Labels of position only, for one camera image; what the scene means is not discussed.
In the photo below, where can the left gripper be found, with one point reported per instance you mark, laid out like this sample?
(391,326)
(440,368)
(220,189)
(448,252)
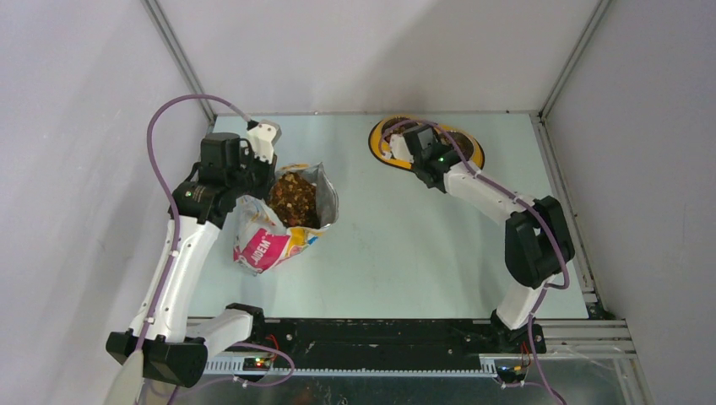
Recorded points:
(263,191)

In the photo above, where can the yellow double pet bowl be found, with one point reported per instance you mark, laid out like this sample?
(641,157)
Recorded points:
(399,124)

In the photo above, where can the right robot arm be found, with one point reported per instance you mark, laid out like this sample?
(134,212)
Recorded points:
(537,241)

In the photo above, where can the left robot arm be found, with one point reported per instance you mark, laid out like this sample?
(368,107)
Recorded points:
(158,343)

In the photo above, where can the pet food kibble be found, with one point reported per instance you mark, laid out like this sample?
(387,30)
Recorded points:
(294,200)

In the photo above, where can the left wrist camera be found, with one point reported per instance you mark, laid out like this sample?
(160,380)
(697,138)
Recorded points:
(263,135)

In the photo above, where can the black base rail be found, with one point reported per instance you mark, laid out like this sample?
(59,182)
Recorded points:
(394,345)

